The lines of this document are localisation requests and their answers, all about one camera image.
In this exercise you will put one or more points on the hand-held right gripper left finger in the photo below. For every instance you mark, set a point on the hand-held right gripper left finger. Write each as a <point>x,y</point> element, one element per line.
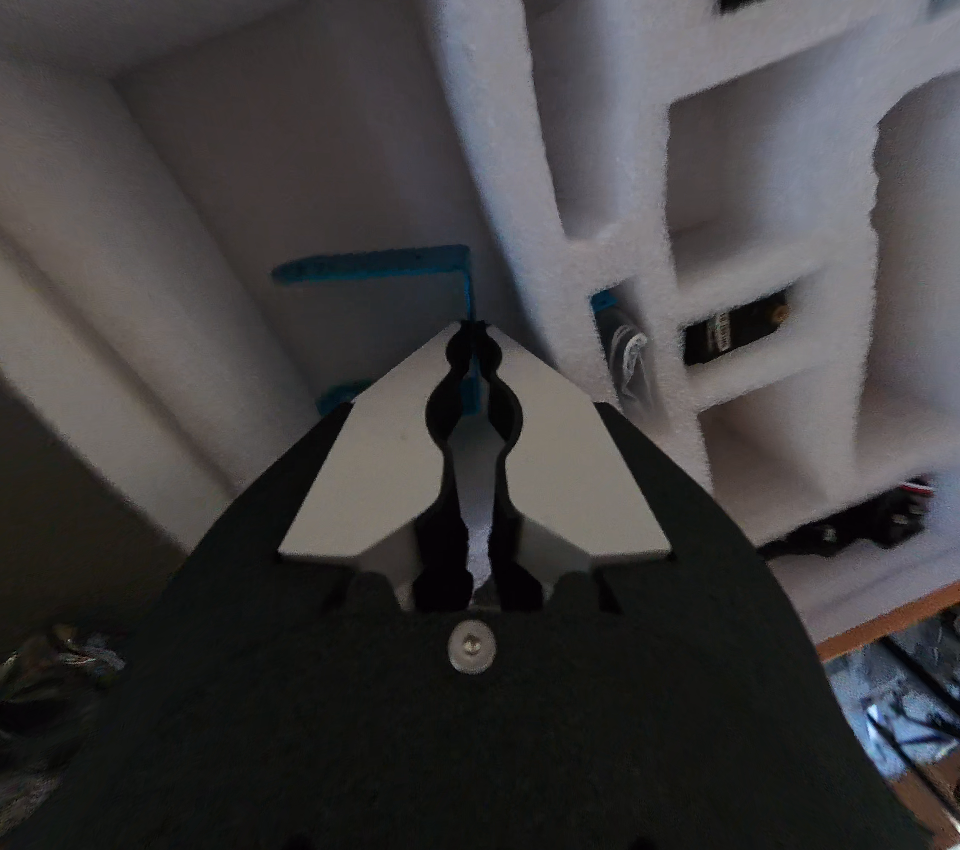
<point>360,490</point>

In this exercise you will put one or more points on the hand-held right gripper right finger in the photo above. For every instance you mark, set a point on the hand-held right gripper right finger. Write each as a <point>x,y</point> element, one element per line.
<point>592,490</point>

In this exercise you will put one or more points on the blue metal bracket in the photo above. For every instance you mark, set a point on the blue metal bracket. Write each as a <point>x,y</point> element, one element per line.
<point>375,265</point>

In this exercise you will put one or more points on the white and orange cardboard box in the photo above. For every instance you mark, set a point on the white and orange cardboard box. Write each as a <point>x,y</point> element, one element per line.
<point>75,377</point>

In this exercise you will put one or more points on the silver foil bag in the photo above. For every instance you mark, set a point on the silver foil bag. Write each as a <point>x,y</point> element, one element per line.
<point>45,662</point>

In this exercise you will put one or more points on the white foam insert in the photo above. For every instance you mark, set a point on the white foam insert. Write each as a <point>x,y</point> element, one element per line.
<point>600,77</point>

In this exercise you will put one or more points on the small metal part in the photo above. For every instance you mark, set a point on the small metal part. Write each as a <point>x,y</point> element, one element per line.
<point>622,347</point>

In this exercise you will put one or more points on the small black servo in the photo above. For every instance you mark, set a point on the small black servo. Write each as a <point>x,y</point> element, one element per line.
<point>735,332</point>

